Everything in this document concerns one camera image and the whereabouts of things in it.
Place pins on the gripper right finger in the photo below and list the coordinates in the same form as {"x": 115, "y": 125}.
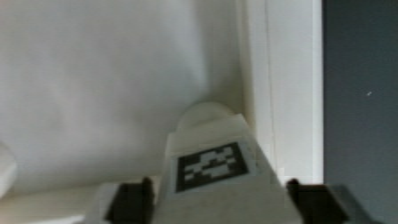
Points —
{"x": 328, "y": 204}

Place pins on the white square tabletop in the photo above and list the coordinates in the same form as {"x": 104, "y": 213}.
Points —
{"x": 111, "y": 63}

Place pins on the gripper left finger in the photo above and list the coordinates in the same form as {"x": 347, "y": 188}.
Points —
{"x": 124, "y": 204}

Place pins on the white leg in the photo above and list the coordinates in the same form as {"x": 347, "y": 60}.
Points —
{"x": 220, "y": 188}

